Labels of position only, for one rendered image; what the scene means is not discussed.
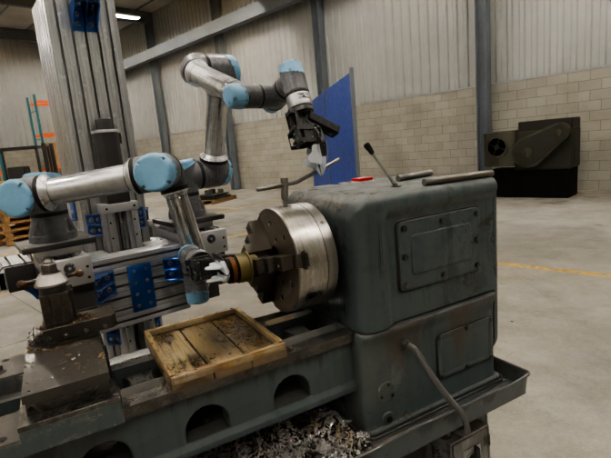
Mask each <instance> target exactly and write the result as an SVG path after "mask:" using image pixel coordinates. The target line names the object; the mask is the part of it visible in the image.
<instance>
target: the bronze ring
mask: <svg viewBox="0 0 611 458"><path fill-rule="evenodd" d="M254 259H258V257H257V256H256V255H255V254H250V255H249V253H248V252H247V251H242V252H241V253H240V254H233V255H232V256H229V257H227V258H224V260H225V263H226V265H227V267H228V269H229V271H230V277H229V279H228V281H227V283H228V284H234V283H239V284H240V283H244V282H248V283H252V282H253V280H254V276H256V275H259V274H256V273H255V270H254V265H253V260H254Z"/></svg>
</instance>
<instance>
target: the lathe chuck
mask: <svg viewBox="0 0 611 458"><path fill-rule="evenodd" d="M281 206H282V205H280V206H275V207H268V208H265V209H263V210H262V211H261V212H260V214H259V216H260V219H261V221H262V224H263V226H264V228H265V232H266V234H267V236H268V239H269V241H270V244H271V245H274V246H275V247H276V249H277V250H278V251H277V252H275V253H274V254H272V253H271V254H269V255H263V256H259V257H258V258H262V257H267V256H271V255H276V254H301V251H304V253H306V258H307V263H308V266H307V268H306V269H305V270H304V268H299V269H298V268H296V269H292V270H288V271H284V272H281V274H280V275H277V276H276V281H275V307H276V308H277V309H278V310H280V311H282V312H284V313H290V312H293V311H296V310H300V309H303V308H306V307H309V306H313V305H316V304H318V303H320V302H321V300H322V299H323V297H324V295H325V293H326V288H327V282H328V261H327V254H326V247H325V243H324V240H323V237H322V235H321V232H320V230H319V228H318V226H317V224H316V221H315V219H314V218H313V216H312V215H311V214H310V213H309V212H308V211H307V210H306V209H305V208H304V207H303V206H301V205H299V204H288V205H287V206H291V207H289V208H281ZM313 293H316V297H315V298H314V299H313V300H310V301H307V300H306V298H307V296H308V295H310V294H313Z"/></svg>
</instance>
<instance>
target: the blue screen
mask: <svg viewBox="0 0 611 458"><path fill-rule="evenodd" d="M312 103H313V108H314V113H315V114H317V115H320V116H322V117H324V118H325V119H327V120H329V121H330V122H332V123H334V124H337V125H339V126H340V131H339V134H338V135H336V136H335V137H334V138H332V137H330V136H328V135H326V134H324V137H325V140H326V164H328V163H330V162H331V161H333V160H335V159H336V158H338V157H339V158H340V161H339V162H337V163H335V164H333V165H331V166H329V167H327V168H326V169H325V173H324V174H323V175H320V174H319V173H317V174H315V175H313V180H314V186H319V185H327V184H338V183H343V182H350V181H352V180H351V179H352V178H357V177H361V175H360V161H359V147H358V133H357V119H356V92H355V78H354V67H349V74H347V75H345V76H344V77H343V78H341V79H340V80H339V81H337V82H336V83H335V84H333V85H332V86H330V87H329V88H328V89H325V88H323V93H322V94H320V95H319V96H318V97H316V98H315V99H314V100H312Z"/></svg>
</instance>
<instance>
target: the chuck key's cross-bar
mask: <svg viewBox="0 0 611 458"><path fill-rule="evenodd" d="M339 161H340V158H339V157H338V158H336V159H335V160H333V161H331V162H330V163H328V164H326V168H327V167H329V166H331V165H333V164H335V163H337V162H339ZM317 173H318V172H317V170H314V171H313V172H311V173H309V174H307V175H305V176H303V177H301V178H299V179H297V180H295V181H293V182H288V186H290V185H296V184H299V183H301V182H303V181H304V180H306V179H308V178H309V177H311V176H313V175H315V174H317ZM283 186H284V185H283V184H272V185H267V186H261V187H257V188H256V189H255V190H256V191H257V192H261V191H265V190H271V189H276V188H280V187H283Z"/></svg>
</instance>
